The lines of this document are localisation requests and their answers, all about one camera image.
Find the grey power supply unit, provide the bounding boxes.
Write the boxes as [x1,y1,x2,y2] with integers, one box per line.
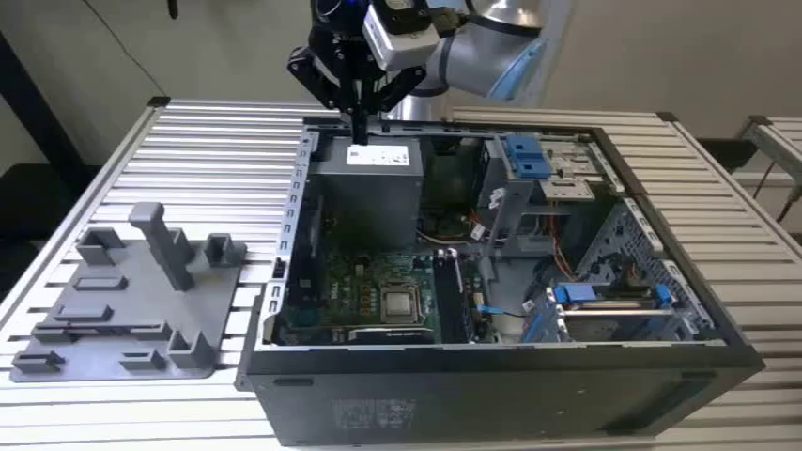
[311,138,422,250]

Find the metal drive cage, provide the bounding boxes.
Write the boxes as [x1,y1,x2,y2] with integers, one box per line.
[479,133,619,245]

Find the grey parts rack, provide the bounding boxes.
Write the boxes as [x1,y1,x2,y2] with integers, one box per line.
[10,201,250,384]

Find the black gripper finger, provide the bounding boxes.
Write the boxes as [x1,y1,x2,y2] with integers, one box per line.
[358,67,429,145]
[286,44,361,143]

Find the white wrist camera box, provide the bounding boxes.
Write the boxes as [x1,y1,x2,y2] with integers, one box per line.
[361,0,441,72]

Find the blue disk carrier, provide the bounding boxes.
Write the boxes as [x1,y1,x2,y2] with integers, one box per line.
[547,281,677,325]
[505,134,554,180]

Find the green motherboard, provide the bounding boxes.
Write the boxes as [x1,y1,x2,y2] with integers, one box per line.
[278,152,503,347]

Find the black graphics card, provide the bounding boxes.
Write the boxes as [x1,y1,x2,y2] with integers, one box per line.
[347,327,435,346]

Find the black PC case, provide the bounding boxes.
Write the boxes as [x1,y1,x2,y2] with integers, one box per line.
[235,116,768,447]

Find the metal slat side table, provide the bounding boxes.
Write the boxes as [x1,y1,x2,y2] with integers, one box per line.
[730,115,802,222]

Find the metal disk bay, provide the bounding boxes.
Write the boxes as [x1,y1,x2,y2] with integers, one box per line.
[523,276,716,344]

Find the black box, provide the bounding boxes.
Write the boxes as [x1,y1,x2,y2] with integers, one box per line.
[694,138,760,175]

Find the black furniture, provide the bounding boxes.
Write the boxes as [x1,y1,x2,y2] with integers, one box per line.
[0,30,102,292]

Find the silver CPU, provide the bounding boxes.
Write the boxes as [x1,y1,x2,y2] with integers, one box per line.
[382,289,419,321]

